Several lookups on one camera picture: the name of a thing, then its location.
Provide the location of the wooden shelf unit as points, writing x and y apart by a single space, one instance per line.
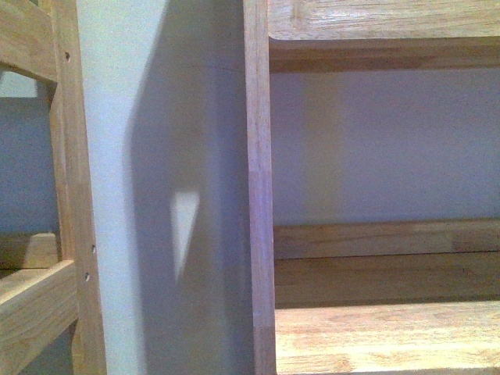
373 159

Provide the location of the wooden ladder shelf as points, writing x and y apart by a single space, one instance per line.
49 270

